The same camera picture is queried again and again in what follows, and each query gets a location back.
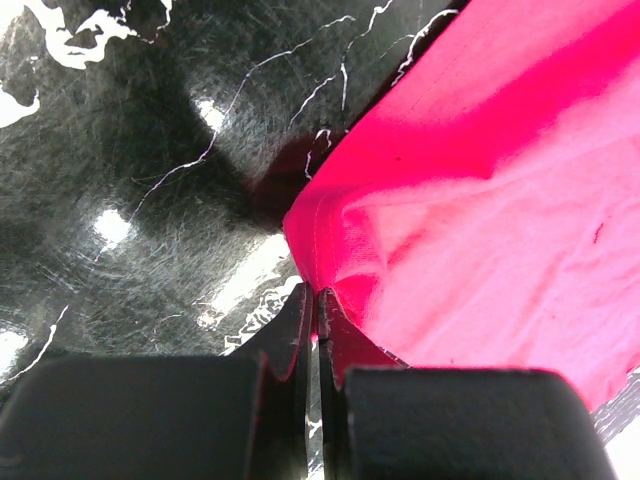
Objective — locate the bright pink t shirt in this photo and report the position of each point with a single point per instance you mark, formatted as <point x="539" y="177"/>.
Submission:
<point x="485" y="213"/>

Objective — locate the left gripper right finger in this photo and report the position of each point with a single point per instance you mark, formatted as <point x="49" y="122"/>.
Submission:
<point x="385" y="420"/>

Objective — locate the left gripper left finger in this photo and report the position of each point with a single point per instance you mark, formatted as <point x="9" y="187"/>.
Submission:
<point x="239" y="416"/>

